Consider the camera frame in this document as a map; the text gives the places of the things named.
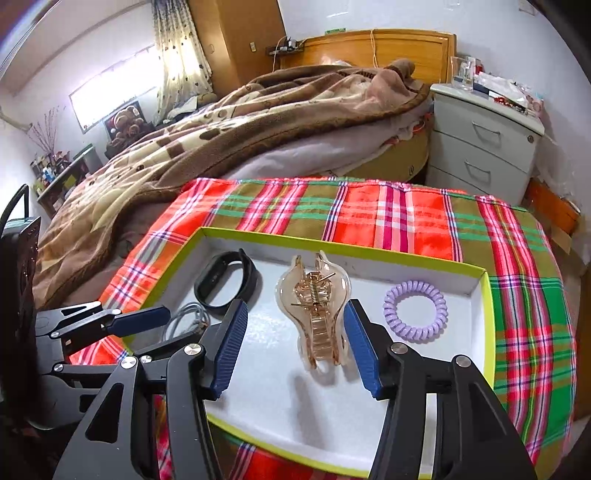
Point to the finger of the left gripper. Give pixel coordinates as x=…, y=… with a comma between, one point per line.
x=69, y=355
x=115, y=322

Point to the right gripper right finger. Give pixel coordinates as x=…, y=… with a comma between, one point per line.
x=475, y=438

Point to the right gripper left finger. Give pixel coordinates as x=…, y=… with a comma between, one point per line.
x=116, y=437

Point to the black fitness band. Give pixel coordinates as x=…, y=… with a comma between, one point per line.
x=217, y=273

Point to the yellow-green shallow tray box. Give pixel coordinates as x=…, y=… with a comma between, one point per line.
x=323, y=419

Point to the brown patterned blanket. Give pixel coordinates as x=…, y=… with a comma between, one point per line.
x=271, y=110

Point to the clear rose-gold hair claw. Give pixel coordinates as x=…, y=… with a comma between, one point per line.
x=314, y=300

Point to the low shelf with items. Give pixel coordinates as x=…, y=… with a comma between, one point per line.
x=62, y=184

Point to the teddy bear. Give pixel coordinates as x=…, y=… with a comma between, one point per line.
x=126, y=123

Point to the orange box by cabinet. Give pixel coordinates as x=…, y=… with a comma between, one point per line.
x=558, y=216

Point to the dotted curtain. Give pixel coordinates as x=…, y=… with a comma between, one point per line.
x=184, y=69

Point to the grey bedside drawer cabinet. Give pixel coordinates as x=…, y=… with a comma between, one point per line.
x=480, y=146

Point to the wooden wardrobe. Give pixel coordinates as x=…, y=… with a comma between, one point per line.
x=235, y=35

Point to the clutter on cabinet top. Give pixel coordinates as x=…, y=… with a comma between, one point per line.
x=468, y=73

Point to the wooden headboard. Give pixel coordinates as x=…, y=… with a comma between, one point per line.
x=430, y=51

